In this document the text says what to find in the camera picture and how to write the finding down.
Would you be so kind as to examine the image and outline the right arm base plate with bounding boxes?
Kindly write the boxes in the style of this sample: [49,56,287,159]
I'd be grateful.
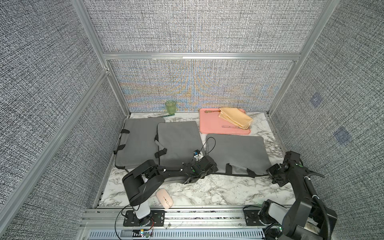
[243,208,264,227]

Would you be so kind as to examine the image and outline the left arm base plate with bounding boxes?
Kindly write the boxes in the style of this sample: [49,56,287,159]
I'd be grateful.
[123,210,165,228]

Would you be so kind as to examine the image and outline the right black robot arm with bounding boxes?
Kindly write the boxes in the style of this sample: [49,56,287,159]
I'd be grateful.
[258,151,338,240]

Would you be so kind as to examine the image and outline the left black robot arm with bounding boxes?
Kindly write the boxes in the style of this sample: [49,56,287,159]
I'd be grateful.
[122,156,218,221]

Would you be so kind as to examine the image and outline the grey laptop bag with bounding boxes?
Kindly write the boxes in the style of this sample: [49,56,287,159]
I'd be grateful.
[206,134,272,178]
[114,118,165,170]
[155,121,205,167]

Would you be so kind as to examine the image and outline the pink computer mouse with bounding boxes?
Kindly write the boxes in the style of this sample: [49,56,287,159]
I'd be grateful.
[156,189,174,210]

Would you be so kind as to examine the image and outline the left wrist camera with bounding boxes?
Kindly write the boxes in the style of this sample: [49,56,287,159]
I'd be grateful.
[193,150,203,162]

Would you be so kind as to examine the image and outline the green glass cup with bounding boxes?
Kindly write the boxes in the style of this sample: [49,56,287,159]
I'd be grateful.
[165,101,176,115]

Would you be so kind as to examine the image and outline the pink laptop sleeve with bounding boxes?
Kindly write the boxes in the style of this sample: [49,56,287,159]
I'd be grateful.
[199,108,251,135]

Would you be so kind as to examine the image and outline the aluminium front rail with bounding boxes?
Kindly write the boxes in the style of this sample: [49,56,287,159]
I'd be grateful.
[76,206,284,240]

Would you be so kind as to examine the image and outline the folded yellow cloth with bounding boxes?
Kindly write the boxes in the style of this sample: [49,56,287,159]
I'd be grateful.
[219,108,253,130]

